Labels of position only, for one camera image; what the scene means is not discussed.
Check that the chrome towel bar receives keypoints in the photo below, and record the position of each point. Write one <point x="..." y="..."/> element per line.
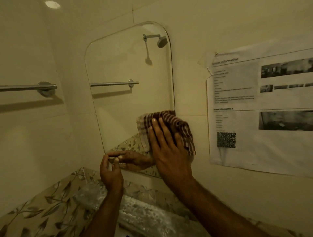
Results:
<point x="27" y="87"/>

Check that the person's right forearm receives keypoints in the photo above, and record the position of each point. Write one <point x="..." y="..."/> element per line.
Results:
<point x="207" y="210"/>

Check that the textured glass shelf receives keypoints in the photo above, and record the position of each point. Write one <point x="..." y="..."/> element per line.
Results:
<point x="146" y="214"/>

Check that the round ceiling light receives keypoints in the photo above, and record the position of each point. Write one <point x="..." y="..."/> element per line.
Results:
<point x="52" y="4"/>

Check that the printed paper notice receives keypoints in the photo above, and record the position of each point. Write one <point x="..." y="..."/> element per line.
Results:
<point x="259" y="146"/>

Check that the person's right hand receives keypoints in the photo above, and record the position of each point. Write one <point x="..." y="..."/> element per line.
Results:
<point x="171" y="161"/>

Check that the person's right little finger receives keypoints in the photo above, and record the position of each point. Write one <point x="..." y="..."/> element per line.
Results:
<point x="179" y="141"/>

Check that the brown striped cleaning cloth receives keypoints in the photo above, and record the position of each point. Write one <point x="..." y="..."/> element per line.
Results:
<point x="182" y="127"/>

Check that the person's right middle finger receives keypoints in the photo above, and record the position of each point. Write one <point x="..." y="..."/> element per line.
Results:
<point x="159" y="133"/>

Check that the person's left thumb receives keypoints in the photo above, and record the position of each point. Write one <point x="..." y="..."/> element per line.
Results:
<point x="116" y="164"/>

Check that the person's left forearm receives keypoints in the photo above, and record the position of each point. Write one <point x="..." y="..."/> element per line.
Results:
<point x="105" y="214"/>

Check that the frameless wall mirror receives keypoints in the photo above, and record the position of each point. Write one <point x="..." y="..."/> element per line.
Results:
<point x="127" y="102"/>

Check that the person's left hand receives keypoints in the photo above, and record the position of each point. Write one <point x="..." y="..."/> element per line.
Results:
<point x="111" y="179"/>

